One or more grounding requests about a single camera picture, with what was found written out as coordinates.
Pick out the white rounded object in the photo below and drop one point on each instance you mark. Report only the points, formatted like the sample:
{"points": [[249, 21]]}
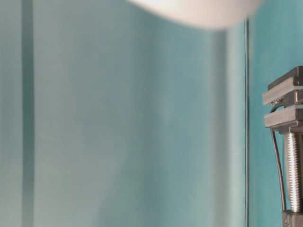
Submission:
{"points": [[209, 14]]}

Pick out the grey metal bench vise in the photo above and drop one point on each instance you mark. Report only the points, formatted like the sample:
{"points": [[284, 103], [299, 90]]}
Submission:
{"points": [[285, 95]]}

